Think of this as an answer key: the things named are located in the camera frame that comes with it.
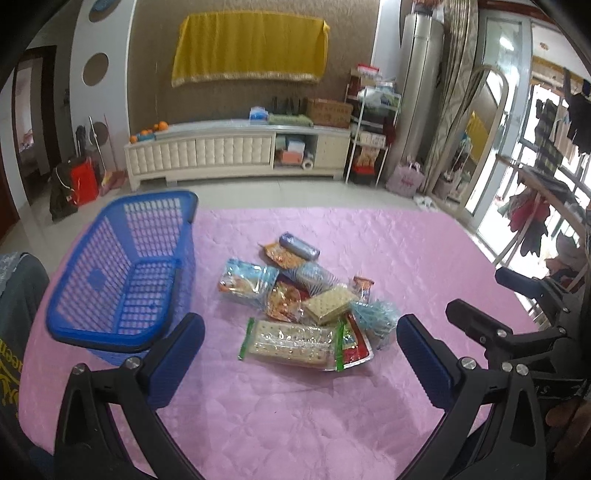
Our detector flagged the light blue wafer pack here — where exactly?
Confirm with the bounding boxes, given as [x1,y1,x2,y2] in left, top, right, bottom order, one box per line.
[351,301,401,350]

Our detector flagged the red chips snack bag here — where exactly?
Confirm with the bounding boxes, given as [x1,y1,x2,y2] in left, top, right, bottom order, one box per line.
[264,280,376,372]

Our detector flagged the square cracker pack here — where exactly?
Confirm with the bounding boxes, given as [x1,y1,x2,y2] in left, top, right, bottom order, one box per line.
[303,285,359,325]

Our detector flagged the clear blue striped snack pack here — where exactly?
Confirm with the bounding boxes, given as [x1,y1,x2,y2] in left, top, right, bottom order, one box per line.
[283,262,341,296]

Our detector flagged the green edged cracker pack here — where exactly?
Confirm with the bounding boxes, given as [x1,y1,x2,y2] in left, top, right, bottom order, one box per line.
[238,318,345,372]

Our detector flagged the grey blue cylinder snack pack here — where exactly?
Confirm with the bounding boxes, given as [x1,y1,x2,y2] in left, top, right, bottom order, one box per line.
[280,232,321,261]

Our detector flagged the blue white snack bag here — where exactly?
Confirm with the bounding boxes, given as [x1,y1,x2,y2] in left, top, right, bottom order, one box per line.
[217,258,280,308]

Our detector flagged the orange yellow snack bag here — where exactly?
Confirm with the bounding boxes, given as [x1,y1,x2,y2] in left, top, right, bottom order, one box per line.
[262,242,307,270]

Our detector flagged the white slippers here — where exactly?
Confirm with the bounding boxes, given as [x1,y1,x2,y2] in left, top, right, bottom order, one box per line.
[413,195,440,212]

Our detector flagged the orange cartoon snack bar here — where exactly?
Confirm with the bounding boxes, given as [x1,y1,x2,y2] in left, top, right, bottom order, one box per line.
[352,276,375,303]

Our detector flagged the person dark printed shirt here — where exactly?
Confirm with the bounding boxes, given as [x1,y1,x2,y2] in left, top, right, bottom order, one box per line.
[1,252,49,460]

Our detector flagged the pink shopping bag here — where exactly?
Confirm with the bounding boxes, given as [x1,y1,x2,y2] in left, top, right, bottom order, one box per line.
[386,162,425,198]

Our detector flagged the blue plastic basket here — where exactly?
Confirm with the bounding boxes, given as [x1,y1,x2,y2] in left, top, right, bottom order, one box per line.
[45,190,198,365]

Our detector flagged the white metal shelf rack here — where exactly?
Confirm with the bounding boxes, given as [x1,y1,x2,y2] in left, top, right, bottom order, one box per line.
[345,64,402,186]

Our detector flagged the red bag on floor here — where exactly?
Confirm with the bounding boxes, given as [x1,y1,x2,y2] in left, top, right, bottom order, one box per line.
[70,158,99,207]

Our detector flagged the silver standing air conditioner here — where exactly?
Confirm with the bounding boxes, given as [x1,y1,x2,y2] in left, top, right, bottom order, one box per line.
[384,12,445,178]

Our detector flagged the cardboard box on cabinet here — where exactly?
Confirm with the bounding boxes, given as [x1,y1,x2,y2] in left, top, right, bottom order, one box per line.
[304,98,353,129]

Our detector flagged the patterned curtain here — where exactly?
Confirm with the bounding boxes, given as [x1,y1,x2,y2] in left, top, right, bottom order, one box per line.
[422,0,479,193]

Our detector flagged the tissue box on cabinet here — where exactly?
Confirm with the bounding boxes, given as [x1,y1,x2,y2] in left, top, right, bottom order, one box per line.
[249,106,270,124]

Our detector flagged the oranges on cabinet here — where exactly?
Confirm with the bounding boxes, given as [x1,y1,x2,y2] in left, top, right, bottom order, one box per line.
[129,121,169,144]

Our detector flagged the white tv cabinet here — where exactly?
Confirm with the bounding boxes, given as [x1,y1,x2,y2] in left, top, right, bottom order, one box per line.
[124,119,351,191]

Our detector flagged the yellow cloth on wall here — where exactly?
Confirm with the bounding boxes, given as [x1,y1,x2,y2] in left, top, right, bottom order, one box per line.
[171,11,329,88]

